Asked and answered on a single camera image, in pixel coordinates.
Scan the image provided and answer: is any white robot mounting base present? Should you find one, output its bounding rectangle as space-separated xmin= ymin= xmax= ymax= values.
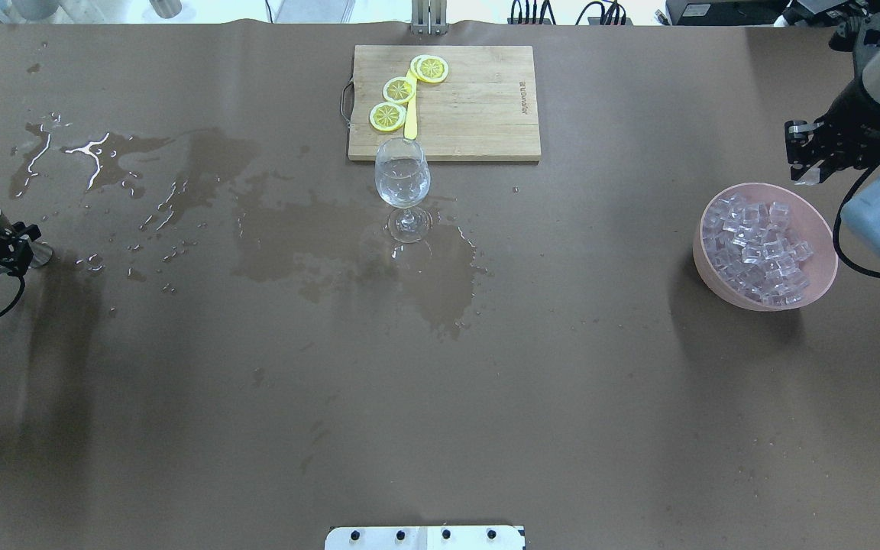
xmin=324 ymin=525 xmax=527 ymax=549

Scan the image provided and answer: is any lemon slice near handle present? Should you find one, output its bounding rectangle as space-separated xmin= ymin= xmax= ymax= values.
xmin=369 ymin=102 xmax=406 ymax=133

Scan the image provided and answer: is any aluminium frame post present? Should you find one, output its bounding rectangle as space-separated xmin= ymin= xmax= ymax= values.
xmin=409 ymin=0 xmax=449 ymax=36

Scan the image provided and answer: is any middle lemon slice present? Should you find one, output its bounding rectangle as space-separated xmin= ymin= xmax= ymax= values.
xmin=382 ymin=76 xmax=418 ymax=105

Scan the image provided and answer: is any pink bowl of ice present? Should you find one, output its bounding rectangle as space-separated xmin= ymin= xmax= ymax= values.
xmin=694 ymin=183 xmax=838 ymax=311

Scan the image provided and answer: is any yellow plastic knife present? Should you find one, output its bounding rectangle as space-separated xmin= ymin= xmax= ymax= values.
xmin=403 ymin=69 xmax=419 ymax=141

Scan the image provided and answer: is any clear wine glass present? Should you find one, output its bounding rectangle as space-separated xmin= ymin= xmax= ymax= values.
xmin=376 ymin=137 xmax=431 ymax=244

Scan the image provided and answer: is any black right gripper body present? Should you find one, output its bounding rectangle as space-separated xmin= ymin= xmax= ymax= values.
xmin=814 ymin=102 xmax=880 ymax=170

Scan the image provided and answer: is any wooden cutting board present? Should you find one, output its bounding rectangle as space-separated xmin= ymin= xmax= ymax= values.
xmin=347 ymin=45 xmax=542 ymax=163

